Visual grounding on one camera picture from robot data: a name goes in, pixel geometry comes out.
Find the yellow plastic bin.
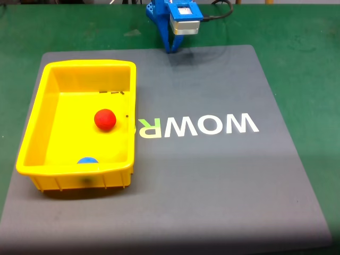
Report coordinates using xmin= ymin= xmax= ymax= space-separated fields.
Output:
xmin=15 ymin=59 xmax=137 ymax=192

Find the red foam ball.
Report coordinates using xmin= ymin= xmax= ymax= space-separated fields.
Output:
xmin=94 ymin=108 xmax=117 ymax=132

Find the blue foam ball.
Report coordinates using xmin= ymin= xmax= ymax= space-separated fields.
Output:
xmin=76 ymin=157 xmax=100 ymax=165

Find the green table cover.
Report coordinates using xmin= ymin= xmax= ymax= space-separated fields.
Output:
xmin=0 ymin=3 xmax=340 ymax=255

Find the black cable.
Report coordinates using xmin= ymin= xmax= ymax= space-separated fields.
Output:
xmin=202 ymin=0 xmax=234 ymax=22

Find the grey mat with white lettering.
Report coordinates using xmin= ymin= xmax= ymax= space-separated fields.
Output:
xmin=0 ymin=44 xmax=333 ymax=255

